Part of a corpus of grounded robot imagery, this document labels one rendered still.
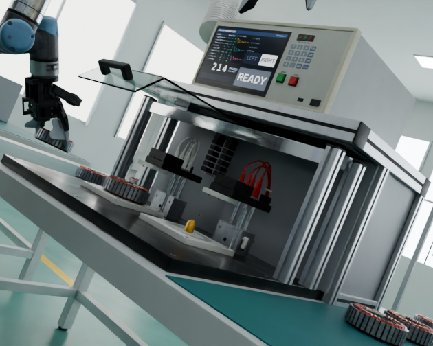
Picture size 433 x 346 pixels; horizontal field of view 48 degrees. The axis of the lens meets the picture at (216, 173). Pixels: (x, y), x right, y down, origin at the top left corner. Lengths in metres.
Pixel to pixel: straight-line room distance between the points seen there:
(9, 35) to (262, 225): 0.73
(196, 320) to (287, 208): 0.61
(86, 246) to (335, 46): 0.68
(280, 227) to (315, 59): 0.40
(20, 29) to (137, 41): 5.39
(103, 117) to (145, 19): 1.36
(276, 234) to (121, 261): 0.53
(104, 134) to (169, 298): 5.87
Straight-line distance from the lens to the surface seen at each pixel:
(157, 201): 1.29
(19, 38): 1.21
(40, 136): 1.47
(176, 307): 0.66
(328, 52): 1.14
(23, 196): 1.03
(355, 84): 1.16
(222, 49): 1.34
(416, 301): 7.50
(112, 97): 6.45
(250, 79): 1.23
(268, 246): 1.20
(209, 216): 1.33
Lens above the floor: 0.89
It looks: 1 degrees up
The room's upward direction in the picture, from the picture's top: 23 degrees clockwise
